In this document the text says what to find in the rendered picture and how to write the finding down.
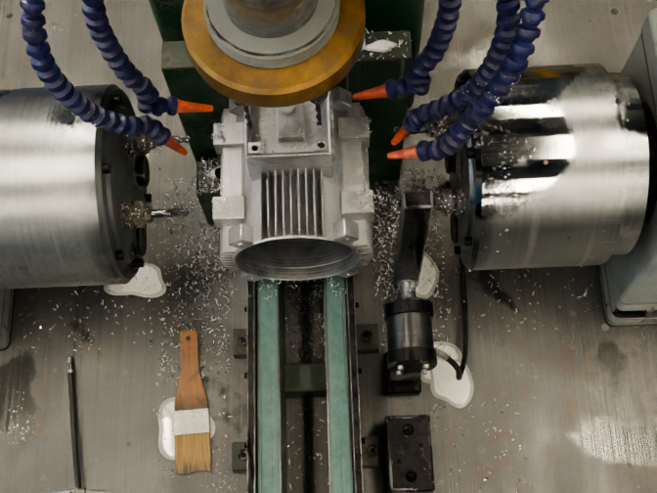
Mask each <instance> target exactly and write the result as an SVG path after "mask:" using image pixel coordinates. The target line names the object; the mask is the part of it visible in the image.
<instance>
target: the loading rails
mask: <svg viewBox="0 0 657 493"><path fill-rule="evenodd" d="M331 277H332V279H331ZM331 277H328V280H327V278H323V281H324V311H325V343H326V362H323V363H297V364H286V363H285V281H282V282H281V283H280V281H279V280H275V282H273V283H272V281H271V280H270V279H263V283H264V285H263V283H262V282H261V280H259V281H256V282H252V281H249V280H247V306H245V307H244V312H247V329H233V356H234V358H236V359H237V358H247V373H244V378H245V379H247V441H234V442H233V443H232V471H233V472H247V493H287V438H286V399H287V398H302V397H326V398H327V404H328V466H329V493H354V477H355V493H364V486H363V468H383V467H385V464H386V463H385V445H384V437H383V436H365V437H361V421H360V398H359V376H358V374H361V373H362V368H360V369H358V354H364V353H378V352H379V334H378V324H356V310H355V308H359V302H355V288H354V275H353V276H351V277H348V278H346V285H345V279H344V278H343V277H337V276H336V275H335V276H331ZM330 279H331V281H334V284H332V285H333V288H332V287H331V285H330V282H329V280H330ZM259 282H261V283H259ZM328 282H329V284H328ZM258 283H259V284H258ZM337 283H340V285H339V286H338V285H337ZM266 284H267V285H269V286H270V285H271V287H270V288H269V289H268V288H266V287H263V286H266ZM261 286H262V288H261ZM335 286H336V287H335ZM257 287H258V289H257ZM346 287H347V309H346V293H345V291H346ZM260 288H261V290H260ZM342 289H343V290H342ZM275 290H277V295H278V296H276V291H275ZM332 290H334V291H337V292H332ZM340 291H341V293H339V292H340ZM268 295H269V296H270V295H272V297H267V296H268ZM335 295H338V296H335ZM264 296H265V297H266V298H269V299H265V298H263V297H264ZM347 310H348V333H347ZM348 335H349V357H348ZM349 358H350V380H349ZM350 381H351V405H350ZM351 406H352V428H351ZM352 429H353V453H354V476H353V453H352Z"/></svg>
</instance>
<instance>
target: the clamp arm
mask: <svg viewBox="0 0 657 493"><path fill-rule="evenodd" d="M432 209H433V196H432V191H431V190H417V191H404V192H403V194H402V202H401V211H400V220H399V229H398V238H397V246H396V255H395V264H394V273H393V279H394V287H395V288H398V290H400V288H401V284H400V283H402V288H408V287H409V283H408V282H411V288H414V287H415V284H416V287H417V286H418V281H419V276H420V270H421V265H422V260H423V256H424V251H425V246H426V240H427V235H428V230H429V225H430V220H431V215H432ZM403 282H404V283H403Z"/></svg>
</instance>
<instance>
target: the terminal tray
mask: <svg viewBox="0 0 657 493"><path fill-rule="evenodd" d="M322 105H323V107H322V108H321V114H322V126H321V127H319V126H320V125H318V127H317V122H318V121H317V119H316V114H317V112H316V111H315V107H316V106H314V104H313V103H311V102H310V101H308V102H305V103H302V104H298V105H294V106H289V107H281V108H266V109H267V110H266V111H265V109H264V108H262V107H255V106H248V109H249V113H250V118H251V122H252V129H249V127H247V125H246V124H247V120H246V119H245V118H244V158H245V166H246V170H247V174H248V177H249V178H250V179H251V182H252V181H255V180H258V179H260V175H259V173H260V172H261V174H262V177H263V178H265V177H267V171H269V174H270V176H275V170H276V171H277V174H278V175H282V169H283V170H284V172H285V174H289V170H290V169H291V171H292V174H297V169H299V172H300V174H305V169H307V173H308V174H313V169H315V175H321V170H322V171H323V176H326V177H330V178H332V174H335V150H334V128H333V104H332V89H330V90H329V91H328V97H327V98H326V99H325V102H324V104H323V103H321V106H322ZM303 106H305V108H306V109H307V111H305V110H304V108H303ZM269 109H271V110H269ZM264 111H265V112H264ZM265 114H267V115H266V116H265V117H263V116H264V115H265ZM275 114H276V115H277V116H276V117H275ZM260 115H261V116H260ZM269 115H270V117H269ZM312 116H314V119H313V117H312ZM262 120H264V121H262ZM253 121H254V122H255V123H257V124H258V125H259V126H258V125H257V124H255V123H254V122H253ZM310 121H314V122H316V121H317V122H316V123H314V122H310ZM276 123H277V124H276ZM264 124H265V125H266V129H265V126H264ZM273 124H274V125H275V126H277V127H275V126H273ZM306 127H308V129H306ZM323 127H324V128H323ZM319 128H321V129H319ZM322 128H323V131H322V132H320V131H321V130H322ZM264 129H265V133H264ZM317 129H318V130H319V132H320V133H319V132H317ZM315 130H316V133H315ZM325 131H326V134H325V137H324V138H323V135H324V132H325ZM263 133H264V134H263ZM304 133H305V134H306V140H304V138H305V134H304ZM310 134H311V135H310ZM256 135H259V137H257V136H256ZM309 135H310V136H309ZM312 136H313V138H311V137H312ZM265 139H268V140H269V142H267V141H266V140H265ZM300 140H301V146H300ZM261 142H262V143H264V144H266V146H265V145H264V146H262V145H261ZM279 142H281V143H280V144H278V143H279ZM294 143H296V144H295V145H294V146H295V147H296V148H298V149H300V150H296V149H295V148H291V147H290V146H292V145H293V144H294ZM306 145H307V147H306ZM314 145H315V146H314ZM294 146H293V147H294ZM311 146H312V147H311ZM305 147H306V148H305ZM310 147H311V148H310ZM314 148H315V150H314ZM272 150H274V152H275V154H274V153H272ZM301 150H303V151H304V150H305V151H304V152H302V151H301ZM313 150H314V151H313ZM263 153H264V154H263Z"/></svg>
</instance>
